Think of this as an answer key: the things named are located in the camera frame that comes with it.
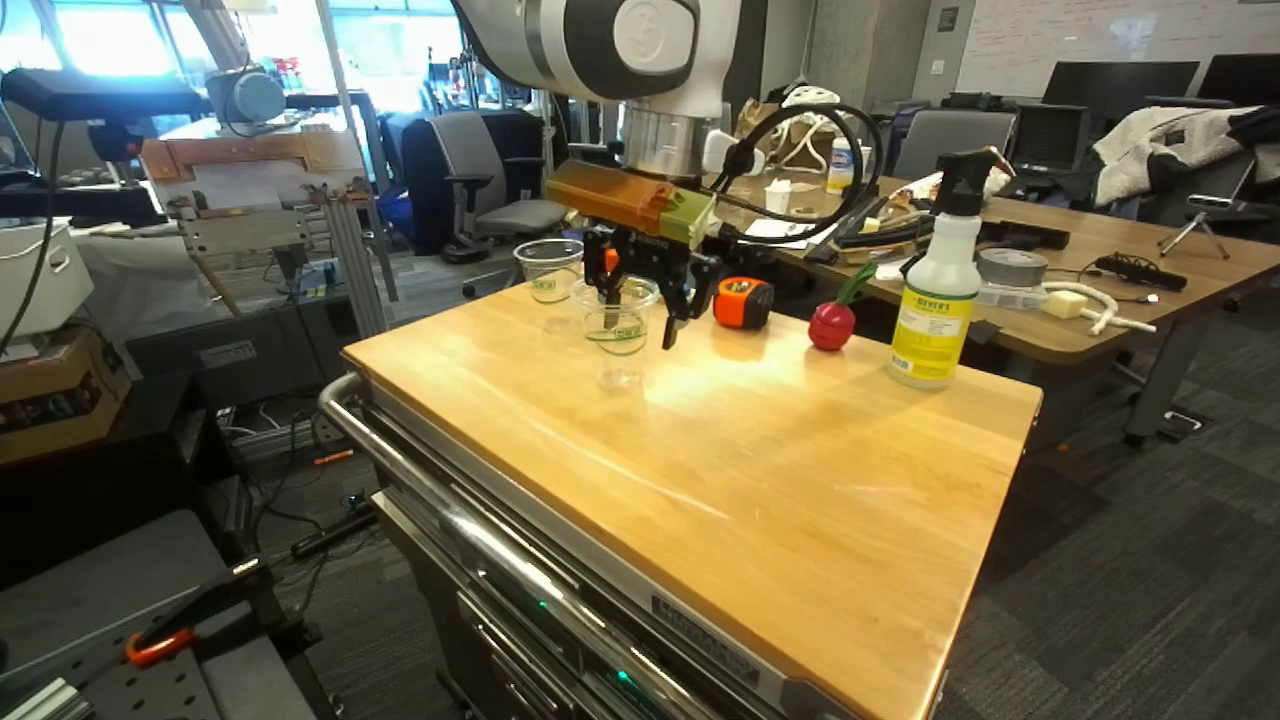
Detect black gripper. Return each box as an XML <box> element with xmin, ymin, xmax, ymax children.
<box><xmin>584</xmin><ymin>222</ymin><xmax>718</xmax><ymax>346</ymax></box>

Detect clear plastic cup green logo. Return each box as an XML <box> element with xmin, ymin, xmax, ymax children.
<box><xmin>586</xmin><ymin>279</ymin><xmax>654</xmax><ymax>354</ymax></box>

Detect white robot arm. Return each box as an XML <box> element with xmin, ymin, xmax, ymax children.
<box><xmin>450</xmin><ymin>0</ymin><xmax>743</xmax><ymax>346</ymax></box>

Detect orange tape measure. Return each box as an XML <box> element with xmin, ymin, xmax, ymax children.
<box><xmin>711</xmin><ymin>275</ymin><xmax>776</xmax><ymax>333</ymax></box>

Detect red cherry toy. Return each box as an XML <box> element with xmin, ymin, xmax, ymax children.
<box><xmin>809</xmin><ymin>260</ymin><xmax>875</xmax><ymax>353</ymax></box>

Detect grey office chair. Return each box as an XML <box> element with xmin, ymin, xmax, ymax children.
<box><xmin>432</xmin><ymin>111</ymin><xmax>564</xmax><ymax>264</ymax></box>

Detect metal tool cart drawers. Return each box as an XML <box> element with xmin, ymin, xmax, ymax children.
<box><xmin>314</xmin><ymin>368</ymin><xmax>856</xmax><ymax>720</ymax></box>

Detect wooden office desk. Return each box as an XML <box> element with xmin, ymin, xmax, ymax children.
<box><xmin>743</xmin><ymin>171</ymin><xmax>1280</xmax><ymax>450</ymax></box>

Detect black computer monitor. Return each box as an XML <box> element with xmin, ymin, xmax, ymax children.
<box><xmin>1045</xmin><ymin>60</ymin><xmax>1196</xmax><ymax>132</ymax></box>

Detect orange green wrist camera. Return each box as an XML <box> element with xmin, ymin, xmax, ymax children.
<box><xmin>545</xmin><ymin>160</ymin><xmax>711</xmax><ymax>238</ymax></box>

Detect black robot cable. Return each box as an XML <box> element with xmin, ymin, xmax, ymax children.
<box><xmin>711</xmin><ymin>99</ymin><xmax>886</xmax><ymax>250</ymax></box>

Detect chrome cart handle bar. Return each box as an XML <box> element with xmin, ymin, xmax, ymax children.
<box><xmin>314</xmin><ymin>371</ymin><xmax>803</xmax><ymax>720</ymax></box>

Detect orange clamp handle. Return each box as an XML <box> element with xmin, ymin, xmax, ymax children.
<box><xmin>123</xmin><ymin>629</ymin><xmax>196</xmax><ymax>669</ymax></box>

